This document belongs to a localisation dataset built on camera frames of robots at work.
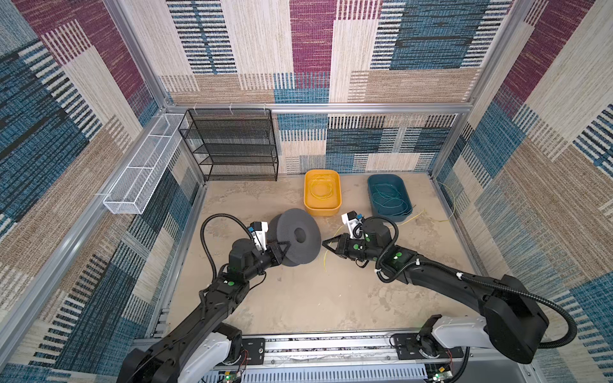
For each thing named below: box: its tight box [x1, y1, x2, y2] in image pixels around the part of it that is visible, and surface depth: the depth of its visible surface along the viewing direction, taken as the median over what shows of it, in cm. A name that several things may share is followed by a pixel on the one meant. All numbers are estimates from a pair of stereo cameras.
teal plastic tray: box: [367, 173, 414, 223], surface depth 110 cm
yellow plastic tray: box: [303, 169, 343, 217], surface depth 114 cm
